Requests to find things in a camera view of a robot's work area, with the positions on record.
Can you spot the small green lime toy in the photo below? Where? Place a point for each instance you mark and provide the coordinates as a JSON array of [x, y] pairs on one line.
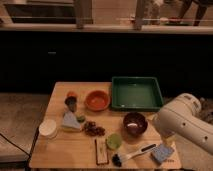
[[81, 118]]

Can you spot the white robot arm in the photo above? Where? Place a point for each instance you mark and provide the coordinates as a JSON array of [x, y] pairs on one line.
[[179, 117]]

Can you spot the green plastic tray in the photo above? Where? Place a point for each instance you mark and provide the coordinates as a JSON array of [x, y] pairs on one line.
[[136, 94]]

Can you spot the grey blue wedge toy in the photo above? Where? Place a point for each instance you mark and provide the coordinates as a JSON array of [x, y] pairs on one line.
[[70, 123]]

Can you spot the blue sponge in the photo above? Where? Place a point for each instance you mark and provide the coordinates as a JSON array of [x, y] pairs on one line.
[[161, 153]]

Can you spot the white cylindrical container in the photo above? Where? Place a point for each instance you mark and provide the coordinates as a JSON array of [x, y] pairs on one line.
[[48, 128]]

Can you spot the orange bowl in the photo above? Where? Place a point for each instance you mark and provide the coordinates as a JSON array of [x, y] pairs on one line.
[[97, 100]]

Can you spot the green cup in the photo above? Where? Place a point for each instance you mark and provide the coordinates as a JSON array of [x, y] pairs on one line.
[[114, 141]]

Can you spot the wooden rectangular block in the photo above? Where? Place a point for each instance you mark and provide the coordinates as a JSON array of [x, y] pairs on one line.
[[101, 151]]

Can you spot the small orange ball toy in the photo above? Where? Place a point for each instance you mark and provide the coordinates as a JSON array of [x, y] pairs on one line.
[[72, 94]]

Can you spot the brown grape bunch toy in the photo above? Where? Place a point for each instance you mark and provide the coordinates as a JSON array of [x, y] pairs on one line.
[[91, 129]]

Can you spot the dark maroon bowl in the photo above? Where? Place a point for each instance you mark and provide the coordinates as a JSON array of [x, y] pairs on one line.
[[135, 124]]

